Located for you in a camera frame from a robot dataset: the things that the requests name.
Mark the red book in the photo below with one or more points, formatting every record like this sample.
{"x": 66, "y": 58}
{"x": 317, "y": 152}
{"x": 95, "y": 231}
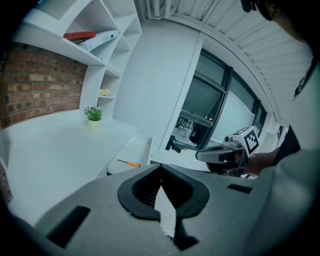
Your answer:
{"x": 80, "y": 35}

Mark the person's right hand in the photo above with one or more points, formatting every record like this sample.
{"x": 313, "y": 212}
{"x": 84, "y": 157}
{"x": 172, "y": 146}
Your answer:
{"x": 241, "y": 162}

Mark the white binder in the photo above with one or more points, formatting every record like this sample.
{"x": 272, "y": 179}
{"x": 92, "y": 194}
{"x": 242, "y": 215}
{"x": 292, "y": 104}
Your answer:
{"x": 100, "y": 40}

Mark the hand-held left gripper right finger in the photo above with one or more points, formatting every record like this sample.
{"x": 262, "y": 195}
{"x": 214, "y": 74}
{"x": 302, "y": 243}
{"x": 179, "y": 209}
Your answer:
{"x": 220, "y": 200}

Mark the dark-framed window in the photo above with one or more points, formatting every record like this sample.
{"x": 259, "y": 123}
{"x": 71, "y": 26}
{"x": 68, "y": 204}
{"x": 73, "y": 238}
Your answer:
{"x": 205, "y": 100}

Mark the person's black t-shirt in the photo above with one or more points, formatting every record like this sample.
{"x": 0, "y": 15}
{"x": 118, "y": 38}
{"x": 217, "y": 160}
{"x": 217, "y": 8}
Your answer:
{"x": 287, "y": 145}

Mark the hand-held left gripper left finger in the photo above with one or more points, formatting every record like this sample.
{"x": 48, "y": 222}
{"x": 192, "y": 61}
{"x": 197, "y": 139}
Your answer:
{"x": 100, "y": 215}

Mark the green potted plant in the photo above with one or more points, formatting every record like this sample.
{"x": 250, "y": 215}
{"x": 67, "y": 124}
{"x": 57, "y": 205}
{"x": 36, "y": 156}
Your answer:
{"x": 93, "y": 115}

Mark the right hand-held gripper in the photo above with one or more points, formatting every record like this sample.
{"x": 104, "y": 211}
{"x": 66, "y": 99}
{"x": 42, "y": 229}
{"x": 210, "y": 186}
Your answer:
{"x": 250, "y": 141}

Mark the black head-worn camera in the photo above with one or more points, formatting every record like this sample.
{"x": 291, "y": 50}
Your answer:
{"x": 248, "y": 5}

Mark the person's head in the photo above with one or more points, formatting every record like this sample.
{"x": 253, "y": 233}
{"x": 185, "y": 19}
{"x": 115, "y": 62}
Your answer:
{"x": 282, "y": 20}

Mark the white desk with hutch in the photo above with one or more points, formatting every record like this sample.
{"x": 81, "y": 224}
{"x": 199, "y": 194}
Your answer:
{"x": 50, "y": 150}

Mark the yellow cloth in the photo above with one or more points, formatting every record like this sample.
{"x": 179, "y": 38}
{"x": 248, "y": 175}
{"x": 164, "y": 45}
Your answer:
{"x": 105, "y": 93}

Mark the black tripod device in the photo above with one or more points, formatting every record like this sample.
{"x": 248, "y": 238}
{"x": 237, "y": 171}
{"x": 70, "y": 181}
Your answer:
{"x": 196, "y": 135}

